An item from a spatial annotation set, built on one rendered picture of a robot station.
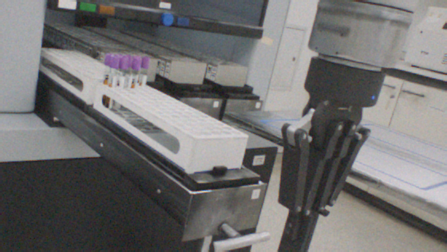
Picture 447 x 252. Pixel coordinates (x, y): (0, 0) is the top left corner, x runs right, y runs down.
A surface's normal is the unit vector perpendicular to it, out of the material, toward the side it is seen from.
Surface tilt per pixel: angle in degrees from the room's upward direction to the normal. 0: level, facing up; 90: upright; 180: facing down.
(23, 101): 90
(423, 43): 90
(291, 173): 104
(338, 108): 90
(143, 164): 90
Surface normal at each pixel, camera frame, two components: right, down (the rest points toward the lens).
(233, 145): 0.56, 0.34
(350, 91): -0.18, 0.25
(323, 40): -0.81, 0.02
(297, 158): -0.83, 0.24
